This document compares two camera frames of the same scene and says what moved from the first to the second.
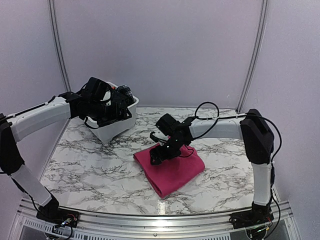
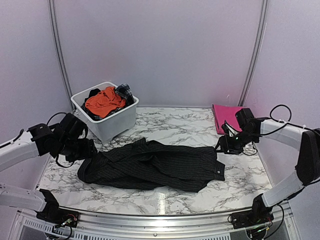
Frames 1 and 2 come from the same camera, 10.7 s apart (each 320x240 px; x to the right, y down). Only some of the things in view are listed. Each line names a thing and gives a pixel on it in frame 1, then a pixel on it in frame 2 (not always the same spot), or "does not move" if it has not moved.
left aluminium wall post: (59, 44) does not move
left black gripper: (115, 116) -> (88, 151)
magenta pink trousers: (168, 174) -> (222, 113)
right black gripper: (155, 154) -> (226, 145)
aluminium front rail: (30, 226) does not move
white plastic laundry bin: (108, 132) does not move
